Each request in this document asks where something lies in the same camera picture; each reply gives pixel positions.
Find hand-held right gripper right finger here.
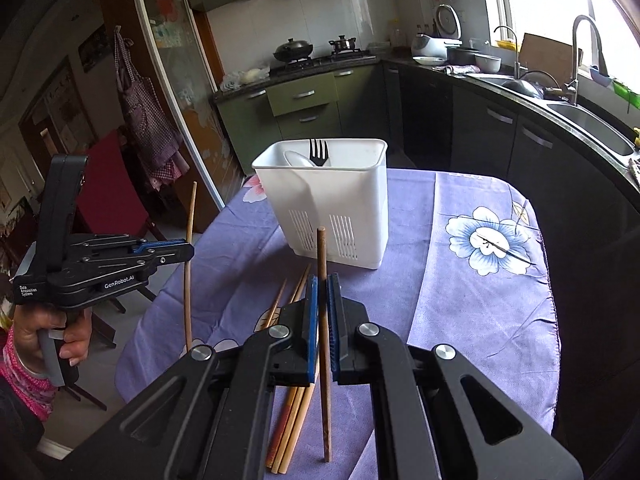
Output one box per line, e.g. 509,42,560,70
327,274,586,480

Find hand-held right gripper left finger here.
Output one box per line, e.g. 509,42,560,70
47,275,321,480

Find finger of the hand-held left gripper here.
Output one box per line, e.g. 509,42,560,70
64,252,195,286
70,233,195,261

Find light thin chopstick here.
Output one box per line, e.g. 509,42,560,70
183,181,198,352

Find dark brown chopstick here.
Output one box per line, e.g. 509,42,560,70
316,226,333,463

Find bunch of tan wooden chopsticks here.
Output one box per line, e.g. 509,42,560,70
258,263,317,476

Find white plastic utensil holder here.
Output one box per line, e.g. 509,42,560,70
251,137,389,271

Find person's left forearm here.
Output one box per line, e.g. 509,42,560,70
0,330,57,423

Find person's left hand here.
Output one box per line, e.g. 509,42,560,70
11,305,95,377

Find red chair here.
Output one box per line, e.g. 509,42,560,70
75,127,162,349

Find purple floral tablecloth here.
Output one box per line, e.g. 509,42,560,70
115,166,559,480

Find checkered apron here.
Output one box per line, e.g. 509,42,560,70
112,25,191,192

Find white spoon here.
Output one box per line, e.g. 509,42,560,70
283,150,331,169

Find black fork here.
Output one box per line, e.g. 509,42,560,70
308,138,329,168

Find glass sliding door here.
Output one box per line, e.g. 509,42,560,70
127,0,251,217

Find white plastic bag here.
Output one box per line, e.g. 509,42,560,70
221,66,271,92

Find green base cabinets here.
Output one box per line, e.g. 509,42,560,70
215,65,392,177

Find black wok with lid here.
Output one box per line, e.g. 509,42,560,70
272,37,316,64

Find black gas stove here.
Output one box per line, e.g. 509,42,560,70
267,49,379,77

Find dark base cabinets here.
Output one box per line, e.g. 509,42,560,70
382,62,640,311

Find grey dish cloth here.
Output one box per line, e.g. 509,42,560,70
432,62,481,76

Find white rice cooker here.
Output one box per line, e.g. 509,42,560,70
410,4,464,60

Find black cooker pot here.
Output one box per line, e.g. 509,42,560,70
446,46,481,66

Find small thin faucet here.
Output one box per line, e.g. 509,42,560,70
493,25,524,79

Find steel double sink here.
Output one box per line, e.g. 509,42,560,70
475,72,637,159

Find wooden cutting board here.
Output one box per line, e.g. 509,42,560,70
517,32,584,84

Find tall steel faucet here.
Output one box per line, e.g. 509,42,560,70
567,14,609,107

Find green plastic container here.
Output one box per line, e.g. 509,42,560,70
612,77,640,109

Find dark wall picture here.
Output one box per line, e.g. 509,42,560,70
77,24,114,74

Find steel wok with handle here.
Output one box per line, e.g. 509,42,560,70
500,70,562,100

